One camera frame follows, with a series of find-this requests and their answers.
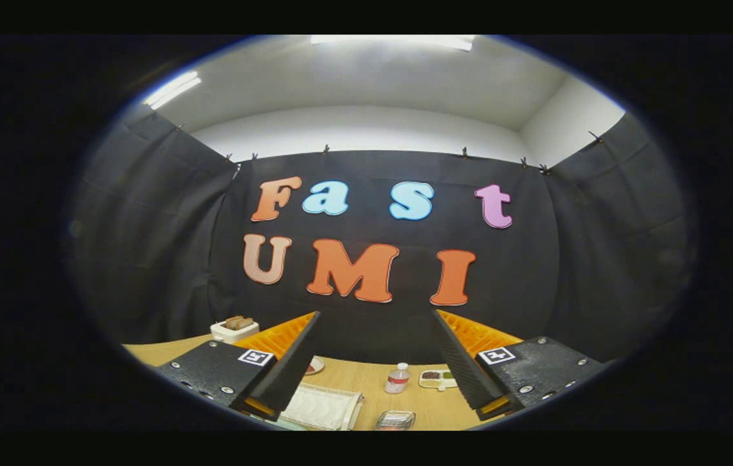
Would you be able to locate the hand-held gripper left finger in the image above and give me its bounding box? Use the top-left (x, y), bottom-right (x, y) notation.
top-left (156, 311), bottom-right (322, 423)

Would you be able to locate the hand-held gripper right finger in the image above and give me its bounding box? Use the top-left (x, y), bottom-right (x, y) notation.
top-left (433, 309), bottom-right (607, 421)

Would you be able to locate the metal cutlery basket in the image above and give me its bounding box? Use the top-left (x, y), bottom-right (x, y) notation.
top-left (376, 410), bottom-right (416, 431)

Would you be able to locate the white divided dish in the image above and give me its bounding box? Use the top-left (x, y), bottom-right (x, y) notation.
top-left (418, 369), bottom-right (458, 392)

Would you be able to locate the white ribbed drain tray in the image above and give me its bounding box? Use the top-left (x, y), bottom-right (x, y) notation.
top-left (279, 383), bottom-right (363, 431)

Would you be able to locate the clear bottle with red label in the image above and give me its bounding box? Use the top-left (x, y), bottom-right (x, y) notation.
top-left (384, 362), bottom-right (411, 395)

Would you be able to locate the white toaster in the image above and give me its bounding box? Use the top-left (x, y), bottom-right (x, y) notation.
top-left (210, 316), bottom-right (260, 344)

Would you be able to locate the long ceiling light strip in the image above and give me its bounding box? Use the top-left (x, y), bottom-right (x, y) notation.
top-left (142, 70), bottom-right (203, 111)

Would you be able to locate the wide ceiling light panel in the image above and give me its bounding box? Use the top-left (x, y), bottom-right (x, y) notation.
top-left (310, 35), bottom-right (475, 52)

